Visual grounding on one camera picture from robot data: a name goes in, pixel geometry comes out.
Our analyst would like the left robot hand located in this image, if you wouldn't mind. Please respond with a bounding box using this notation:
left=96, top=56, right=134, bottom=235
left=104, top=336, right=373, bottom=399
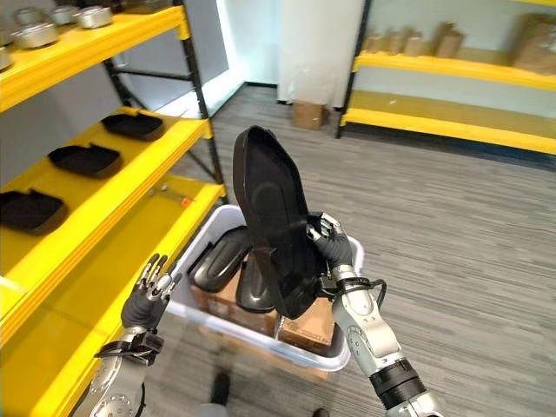
left=121, top=253, right=183, bottom=332

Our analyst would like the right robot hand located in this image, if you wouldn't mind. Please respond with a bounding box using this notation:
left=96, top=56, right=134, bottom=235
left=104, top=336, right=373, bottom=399
left=305, top=212, right=359, bottom=284

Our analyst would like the black sole-shaped part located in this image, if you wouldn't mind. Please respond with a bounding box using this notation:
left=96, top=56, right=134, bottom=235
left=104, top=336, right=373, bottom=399
left=100, top=111, right=166, bottom=142
left=232, top=125, right=332, bottom=321
left=235, top=255, right=280, bottom=314
left=0, top=189, right=70, bottom=237
left=47, top=143, right=123, bottom=180
left=188, top=225, right=254, bottom=294

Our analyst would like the brown cardboard box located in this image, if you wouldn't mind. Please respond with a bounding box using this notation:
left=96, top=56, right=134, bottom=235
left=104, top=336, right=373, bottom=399
left=189, top=259, right=280, bottom=338
left=276, top=296, right=336, bottom=358

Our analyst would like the white plastic box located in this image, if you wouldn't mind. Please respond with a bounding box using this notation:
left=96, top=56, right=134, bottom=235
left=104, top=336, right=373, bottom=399
left=166, top=204, right=366, bottom=374

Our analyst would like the yellow shelf with black posts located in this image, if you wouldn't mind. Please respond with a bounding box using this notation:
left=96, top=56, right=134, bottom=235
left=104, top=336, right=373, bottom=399
left=0, top=0, right=230, bottom=417

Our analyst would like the small cardboard box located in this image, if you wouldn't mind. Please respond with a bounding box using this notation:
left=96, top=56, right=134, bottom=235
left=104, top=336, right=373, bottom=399
left=292, top=100, right=330, bottom=130

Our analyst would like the yellow shelf with brown packages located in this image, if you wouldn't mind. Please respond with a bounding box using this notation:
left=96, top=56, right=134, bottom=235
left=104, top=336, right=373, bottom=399
left=334, top=0, right=556, bottom=156

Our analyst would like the grey robot body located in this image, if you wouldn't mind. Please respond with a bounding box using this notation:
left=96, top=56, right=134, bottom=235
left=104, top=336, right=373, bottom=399
left=195, top=402, right=232, bottom=417

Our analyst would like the large brown paper package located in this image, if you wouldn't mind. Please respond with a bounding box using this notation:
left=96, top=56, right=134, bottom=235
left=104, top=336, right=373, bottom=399
left=508, top=11, right=556, bottom=76

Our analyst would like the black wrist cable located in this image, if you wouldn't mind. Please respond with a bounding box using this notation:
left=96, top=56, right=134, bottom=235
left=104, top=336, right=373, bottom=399
left=334, top=277, right=388, bottom=314

